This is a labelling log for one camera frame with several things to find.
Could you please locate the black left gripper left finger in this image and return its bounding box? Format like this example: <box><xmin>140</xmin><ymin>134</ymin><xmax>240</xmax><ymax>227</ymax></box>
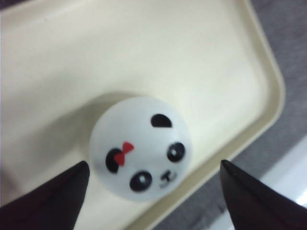
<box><xmin>0</xmin><ymin>161</ymin><xmax>90</xmax><ymax>230</ymax></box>

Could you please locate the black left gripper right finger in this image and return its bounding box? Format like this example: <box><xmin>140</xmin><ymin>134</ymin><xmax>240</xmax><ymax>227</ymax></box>
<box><xmin>220</xmin><ymin>160</ymin><xmax>307</xmax><ymax>230</ymax></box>

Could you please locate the panda bun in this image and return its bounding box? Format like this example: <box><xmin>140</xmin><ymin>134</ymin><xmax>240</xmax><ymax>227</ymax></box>
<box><xmin>89</xmin><ymin>97</ymin><xmax>192</xmax><ymax>201</ymax></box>

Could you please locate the white box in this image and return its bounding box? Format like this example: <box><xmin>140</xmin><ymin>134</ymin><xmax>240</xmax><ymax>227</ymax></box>
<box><xmin>260</xmin><ymin>137</ymin><xmax>307</xmax><ymax>207</ymax></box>

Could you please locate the cream rectangular plastic tray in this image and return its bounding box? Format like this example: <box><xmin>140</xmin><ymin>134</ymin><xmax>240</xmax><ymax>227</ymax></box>
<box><xmin>0</xmin><ymin>0</ymin><xmax>285</xmax><ymax>230</ymax></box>

